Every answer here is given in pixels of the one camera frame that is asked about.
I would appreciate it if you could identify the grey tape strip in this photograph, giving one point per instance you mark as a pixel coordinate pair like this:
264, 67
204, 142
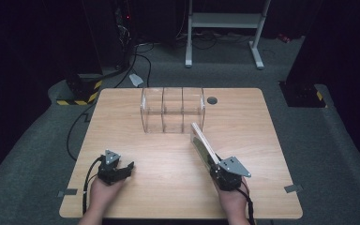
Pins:
293, 188
67, 192

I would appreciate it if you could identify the small red floor object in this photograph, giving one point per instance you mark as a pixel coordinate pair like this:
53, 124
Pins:
283, 37

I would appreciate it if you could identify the white book with green leaf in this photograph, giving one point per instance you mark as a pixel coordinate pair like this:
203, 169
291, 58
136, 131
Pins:
201, 140

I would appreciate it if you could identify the black table grommet hole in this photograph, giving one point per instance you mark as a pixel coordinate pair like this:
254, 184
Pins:
212, 100

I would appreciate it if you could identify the light grey floor tape patch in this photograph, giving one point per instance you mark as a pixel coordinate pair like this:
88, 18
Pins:
136, 79

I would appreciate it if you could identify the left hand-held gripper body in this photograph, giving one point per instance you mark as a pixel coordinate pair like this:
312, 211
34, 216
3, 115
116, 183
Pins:
107, 172

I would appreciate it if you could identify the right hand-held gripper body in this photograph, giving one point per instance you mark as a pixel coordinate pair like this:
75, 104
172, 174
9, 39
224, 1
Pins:
229, 175

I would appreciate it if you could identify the clear acrylic divided organizer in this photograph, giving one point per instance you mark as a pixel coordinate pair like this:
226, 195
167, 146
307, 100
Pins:
172, 109

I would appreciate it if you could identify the white metal stand frame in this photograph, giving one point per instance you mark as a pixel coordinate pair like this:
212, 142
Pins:
226, 20

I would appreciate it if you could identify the black yellow striped stand base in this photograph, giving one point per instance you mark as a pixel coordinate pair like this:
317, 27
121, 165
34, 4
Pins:
81, 90
303, 95

